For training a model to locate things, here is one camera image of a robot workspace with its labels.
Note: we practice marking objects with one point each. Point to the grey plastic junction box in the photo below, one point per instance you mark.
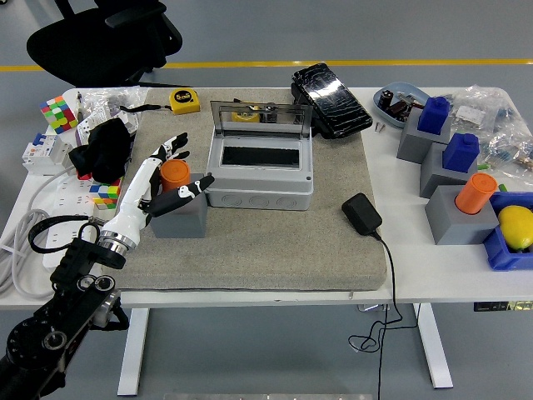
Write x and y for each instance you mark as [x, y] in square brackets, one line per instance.
[258, 183]

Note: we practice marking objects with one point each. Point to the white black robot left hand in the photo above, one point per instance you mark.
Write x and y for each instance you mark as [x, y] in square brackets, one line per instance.
[133, 196]

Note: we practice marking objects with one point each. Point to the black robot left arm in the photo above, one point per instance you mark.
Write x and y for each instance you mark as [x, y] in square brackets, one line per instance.
[46, 333]

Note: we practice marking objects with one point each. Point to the white power strip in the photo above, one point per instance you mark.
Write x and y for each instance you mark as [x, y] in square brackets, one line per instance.
[66, 208]

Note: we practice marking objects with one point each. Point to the grey-brown mat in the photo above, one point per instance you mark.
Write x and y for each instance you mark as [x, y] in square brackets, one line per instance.
[270, 250]

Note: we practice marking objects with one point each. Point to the blue block battery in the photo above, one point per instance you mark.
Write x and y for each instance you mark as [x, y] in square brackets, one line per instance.
[433, 116]
[460, 154]

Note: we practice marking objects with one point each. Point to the blue-grey oval dish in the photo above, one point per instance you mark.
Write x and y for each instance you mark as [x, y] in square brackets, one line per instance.
[406, 88]

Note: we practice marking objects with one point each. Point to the black desk control panel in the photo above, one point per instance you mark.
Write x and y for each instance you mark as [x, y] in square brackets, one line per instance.
[499, 306]

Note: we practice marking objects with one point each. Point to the white purple packet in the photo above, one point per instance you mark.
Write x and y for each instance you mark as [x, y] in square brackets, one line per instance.
[89, 125]

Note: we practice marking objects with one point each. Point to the clear plastic bag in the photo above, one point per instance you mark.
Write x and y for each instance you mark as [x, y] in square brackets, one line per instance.
[104, 98]

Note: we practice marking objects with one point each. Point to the orange cylinder battery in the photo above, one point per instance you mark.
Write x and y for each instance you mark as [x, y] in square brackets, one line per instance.
[177, 175]
[474, 193]

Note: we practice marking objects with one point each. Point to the black cylindrical capacitor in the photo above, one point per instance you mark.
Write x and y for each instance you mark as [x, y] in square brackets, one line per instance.
[270, 116]
[385, 98]

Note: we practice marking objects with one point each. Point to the clear bag of parts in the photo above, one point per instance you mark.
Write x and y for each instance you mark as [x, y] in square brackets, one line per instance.
[479, 108]
[510, 152]

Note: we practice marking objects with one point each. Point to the blue plastic bin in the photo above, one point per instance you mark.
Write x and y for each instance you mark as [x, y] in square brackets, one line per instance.
[499, 254]

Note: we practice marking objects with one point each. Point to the black cloth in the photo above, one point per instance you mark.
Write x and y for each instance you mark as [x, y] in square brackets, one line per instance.
[102, 154]

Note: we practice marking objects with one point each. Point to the glossy black case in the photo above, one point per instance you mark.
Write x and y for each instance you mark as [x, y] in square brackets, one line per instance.
[333, 100]

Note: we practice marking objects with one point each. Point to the yellow lemon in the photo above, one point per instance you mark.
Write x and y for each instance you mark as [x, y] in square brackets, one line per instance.
[516, 227]

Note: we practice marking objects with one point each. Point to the white circuit breaker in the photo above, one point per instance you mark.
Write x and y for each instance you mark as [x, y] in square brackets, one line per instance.
[41, 154]

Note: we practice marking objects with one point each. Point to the colourful puzzle cube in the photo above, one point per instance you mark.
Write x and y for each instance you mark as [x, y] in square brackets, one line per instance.
[58, 114]
[106, 193]

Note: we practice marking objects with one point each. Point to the brown electronic parts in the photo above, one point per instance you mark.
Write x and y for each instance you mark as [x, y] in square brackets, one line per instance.
[399, 108]

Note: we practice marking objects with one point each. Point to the transparent hinged box lid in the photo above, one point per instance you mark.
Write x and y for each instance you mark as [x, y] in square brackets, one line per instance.
[262, 125]

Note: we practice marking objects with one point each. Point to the small round yellow tape measure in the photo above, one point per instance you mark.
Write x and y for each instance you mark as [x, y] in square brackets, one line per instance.
[243, 116]

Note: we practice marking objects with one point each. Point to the black power adapter plug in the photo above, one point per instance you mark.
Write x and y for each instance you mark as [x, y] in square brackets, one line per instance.
[361, 214]

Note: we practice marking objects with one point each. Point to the small screwdriver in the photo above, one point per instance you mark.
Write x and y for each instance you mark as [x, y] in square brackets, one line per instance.
[78, 104]

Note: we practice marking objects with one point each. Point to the grey cube holder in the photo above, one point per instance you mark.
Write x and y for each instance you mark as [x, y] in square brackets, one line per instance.
[433, 175]
[412, 141]
[183, 221]
[454, 225]

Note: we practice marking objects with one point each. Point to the black office chair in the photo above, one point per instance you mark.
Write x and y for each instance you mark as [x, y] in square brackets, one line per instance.
[96, 46]

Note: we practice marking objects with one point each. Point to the white table leg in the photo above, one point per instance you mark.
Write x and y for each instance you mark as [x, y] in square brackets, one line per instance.
[435, 350]
[133, 350]

